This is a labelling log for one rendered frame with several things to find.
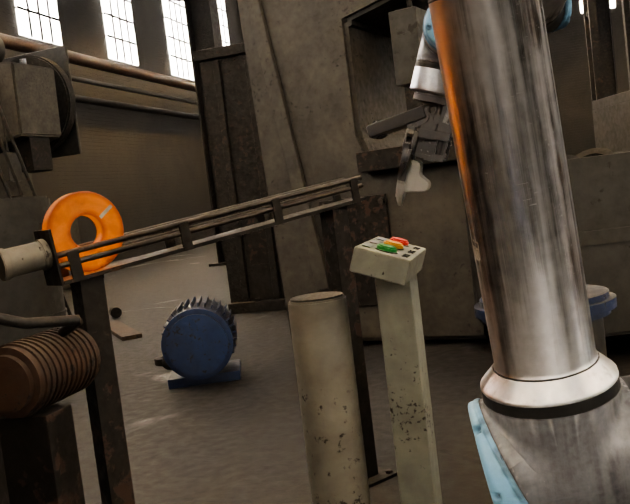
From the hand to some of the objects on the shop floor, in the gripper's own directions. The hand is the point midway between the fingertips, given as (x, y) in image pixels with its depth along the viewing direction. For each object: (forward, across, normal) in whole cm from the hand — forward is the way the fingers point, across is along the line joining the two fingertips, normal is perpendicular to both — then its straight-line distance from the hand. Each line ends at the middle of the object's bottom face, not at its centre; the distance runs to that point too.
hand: (397, 198), depth 154 cm
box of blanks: (+51, +182, -75) cm, 204 cm away
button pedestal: (+67, +6, -21) cm, 70 cm away
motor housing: (+87, -28, +36) cm, 98 cm away
